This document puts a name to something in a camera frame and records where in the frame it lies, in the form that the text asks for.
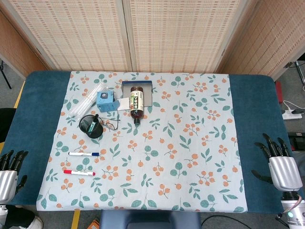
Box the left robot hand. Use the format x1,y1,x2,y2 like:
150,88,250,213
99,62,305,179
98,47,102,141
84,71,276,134
0,149,29,205

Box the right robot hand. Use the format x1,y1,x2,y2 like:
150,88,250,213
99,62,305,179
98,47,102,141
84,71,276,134
251,133,304,192

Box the red marker pen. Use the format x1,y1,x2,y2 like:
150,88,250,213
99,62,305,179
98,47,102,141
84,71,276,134
63,169,96,177

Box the blue capped white pen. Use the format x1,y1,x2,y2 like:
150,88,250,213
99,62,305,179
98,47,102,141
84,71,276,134
68,151,100,157

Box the black mesh pen holder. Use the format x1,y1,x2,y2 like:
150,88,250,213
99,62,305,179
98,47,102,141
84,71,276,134
79,114,104,139

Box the black equipment box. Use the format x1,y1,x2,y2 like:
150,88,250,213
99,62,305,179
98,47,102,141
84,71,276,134
287,132,305,151

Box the black and white shoe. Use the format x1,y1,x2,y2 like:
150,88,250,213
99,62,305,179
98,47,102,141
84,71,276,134
4,208,44,229

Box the white power strip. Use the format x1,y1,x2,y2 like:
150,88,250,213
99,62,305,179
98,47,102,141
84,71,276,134
282,108,304,120

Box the black chair seat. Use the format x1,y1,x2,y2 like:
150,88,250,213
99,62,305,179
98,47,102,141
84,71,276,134
0,108,17,142

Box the red flat object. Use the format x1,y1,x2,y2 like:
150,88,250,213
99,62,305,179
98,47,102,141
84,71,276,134
274,81,285,104

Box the teal table cover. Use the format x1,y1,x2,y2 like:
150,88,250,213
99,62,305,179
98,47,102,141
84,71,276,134
0,71,293,214

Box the orange small box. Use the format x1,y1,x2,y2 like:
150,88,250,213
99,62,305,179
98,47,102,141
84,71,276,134
86,219,101,229

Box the black tripod stand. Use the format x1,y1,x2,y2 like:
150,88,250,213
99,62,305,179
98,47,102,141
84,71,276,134
0,60,12,90

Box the clear plastic packet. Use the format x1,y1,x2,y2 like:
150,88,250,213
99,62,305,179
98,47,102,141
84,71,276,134
67,80,109,118

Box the thin-rimmed eyeglasses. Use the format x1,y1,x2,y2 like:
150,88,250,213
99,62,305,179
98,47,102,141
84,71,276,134
98,116,121,131

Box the floral print tablecloth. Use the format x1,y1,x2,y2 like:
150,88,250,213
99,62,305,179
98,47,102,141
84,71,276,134
36,71,248,213

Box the light blue carton box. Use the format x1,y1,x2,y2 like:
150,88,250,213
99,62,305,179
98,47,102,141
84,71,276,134
96,90,120,113

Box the dark brown drink bottle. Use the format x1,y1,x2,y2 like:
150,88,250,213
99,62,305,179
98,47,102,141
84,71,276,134
129,86,145,125

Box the grey-blue shallow box tray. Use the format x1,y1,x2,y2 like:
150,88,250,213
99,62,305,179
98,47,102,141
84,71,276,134
121,80,153,107

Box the woven bamboo folding screen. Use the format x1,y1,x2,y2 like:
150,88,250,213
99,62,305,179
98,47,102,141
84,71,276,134
0,0,305,81

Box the white power cable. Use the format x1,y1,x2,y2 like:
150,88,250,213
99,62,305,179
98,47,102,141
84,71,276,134
283,100,296,113

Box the black floor cable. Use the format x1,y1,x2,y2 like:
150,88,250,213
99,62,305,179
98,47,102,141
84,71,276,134
201,214,251,229

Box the metal stand frame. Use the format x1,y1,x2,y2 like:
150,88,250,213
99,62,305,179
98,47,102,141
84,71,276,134
283,60,305,92

